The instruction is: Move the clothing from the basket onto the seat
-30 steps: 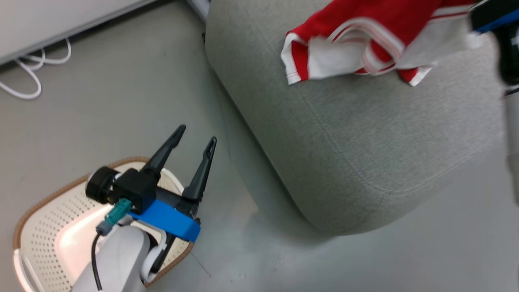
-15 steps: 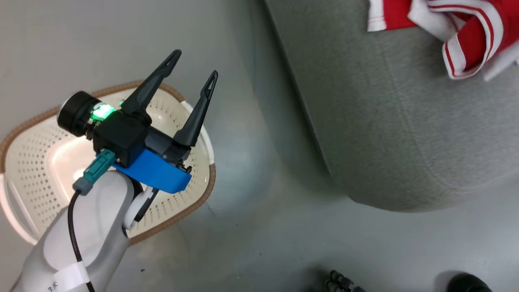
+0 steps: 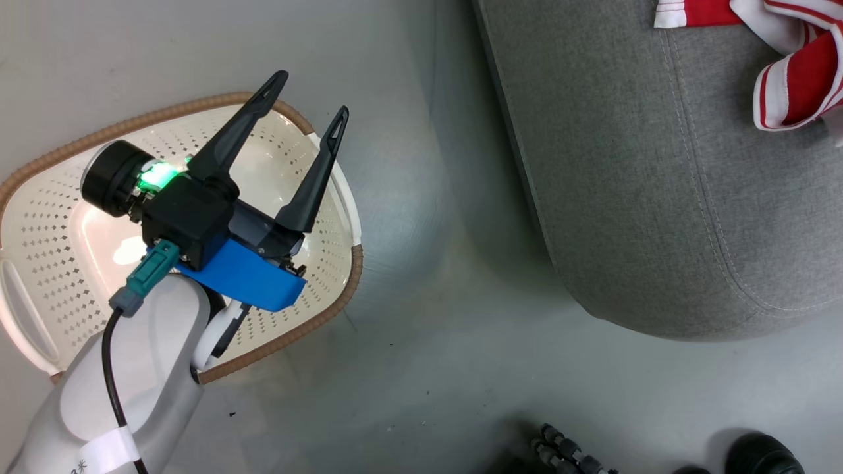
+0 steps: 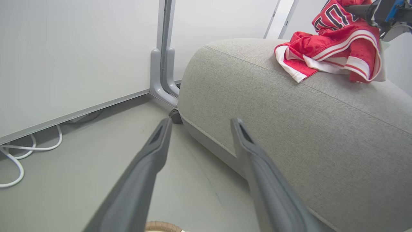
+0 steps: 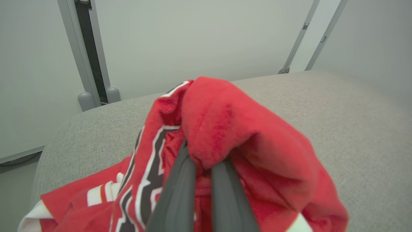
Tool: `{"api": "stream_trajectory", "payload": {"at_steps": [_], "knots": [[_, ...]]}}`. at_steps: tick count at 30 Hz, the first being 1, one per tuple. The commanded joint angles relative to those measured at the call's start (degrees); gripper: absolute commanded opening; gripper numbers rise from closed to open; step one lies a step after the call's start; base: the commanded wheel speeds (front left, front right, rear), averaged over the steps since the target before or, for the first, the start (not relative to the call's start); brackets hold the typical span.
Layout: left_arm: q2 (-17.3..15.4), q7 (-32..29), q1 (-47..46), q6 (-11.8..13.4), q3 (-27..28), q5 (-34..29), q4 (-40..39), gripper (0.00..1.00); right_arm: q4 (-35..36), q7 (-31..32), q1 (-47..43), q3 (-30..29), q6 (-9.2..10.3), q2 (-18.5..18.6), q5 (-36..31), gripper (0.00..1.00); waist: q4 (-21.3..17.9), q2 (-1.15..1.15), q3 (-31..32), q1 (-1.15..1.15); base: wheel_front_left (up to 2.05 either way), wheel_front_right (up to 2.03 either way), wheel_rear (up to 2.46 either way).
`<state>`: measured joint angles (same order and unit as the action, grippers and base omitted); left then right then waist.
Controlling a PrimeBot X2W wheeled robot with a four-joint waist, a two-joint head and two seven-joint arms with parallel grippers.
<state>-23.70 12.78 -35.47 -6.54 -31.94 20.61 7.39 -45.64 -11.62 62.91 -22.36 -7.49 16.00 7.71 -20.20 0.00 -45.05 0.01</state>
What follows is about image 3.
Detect black cable with teal plug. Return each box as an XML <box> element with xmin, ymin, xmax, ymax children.
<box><xmin>100</xmin><ymin>238</ymin><xmax>182</xmax><ymax>474</ymax></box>

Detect grey fabric sofa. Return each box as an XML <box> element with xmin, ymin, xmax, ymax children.
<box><xmin>471</xmin><ymin>0</ymin><xmax>843</xmax><ymax>342</ymax></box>

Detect cream perforated laundry basket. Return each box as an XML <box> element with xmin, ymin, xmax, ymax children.
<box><xmin>0</xmin><ymin>91</ymin><xmax>364</xmax><ymax>386</ymax></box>

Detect white paper cable label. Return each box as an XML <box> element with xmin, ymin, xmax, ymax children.
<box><xmin>69</xmin><ymin>427</ymin><xmax>142</xmax><ymax>474</ymax></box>

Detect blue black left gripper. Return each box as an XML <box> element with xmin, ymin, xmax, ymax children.
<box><xmin>80</xmin><ymin>70</ymin><xmax>350</xmax><ymax>314</ymax></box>

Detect red white striped jersey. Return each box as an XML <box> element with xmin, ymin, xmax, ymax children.
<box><xmin>730</xmin><ymin>0</ymin><xmax>843</xmax><ymax>147</ymax></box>

